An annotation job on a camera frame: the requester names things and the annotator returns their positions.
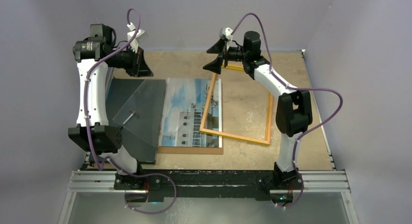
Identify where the yellow wooden picture frame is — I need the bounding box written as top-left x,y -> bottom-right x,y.
200,63 -> 275,146

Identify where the building and sky photo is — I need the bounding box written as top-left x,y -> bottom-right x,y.
159,78 -> 223,148

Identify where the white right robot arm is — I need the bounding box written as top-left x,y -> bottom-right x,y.
203,27 -> 313,189

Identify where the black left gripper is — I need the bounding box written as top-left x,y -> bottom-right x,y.
109,44 -> 154,77

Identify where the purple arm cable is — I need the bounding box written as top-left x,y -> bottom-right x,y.
83,8 -> 178,216
230,12 -> 344,210

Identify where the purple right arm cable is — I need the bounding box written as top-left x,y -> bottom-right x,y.
230,12 -> 344,210

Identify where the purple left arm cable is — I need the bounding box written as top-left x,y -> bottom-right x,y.
83,8 -> 178,216

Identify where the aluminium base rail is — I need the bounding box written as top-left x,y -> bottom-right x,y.
68,169 -> 350,203

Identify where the black flat box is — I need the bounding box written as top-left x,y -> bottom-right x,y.
104,79 -> 167,164

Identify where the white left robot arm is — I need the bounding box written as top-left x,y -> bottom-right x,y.
68,23 -> 154,190

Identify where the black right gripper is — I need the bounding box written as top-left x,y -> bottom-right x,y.
203,38 -> 248,75

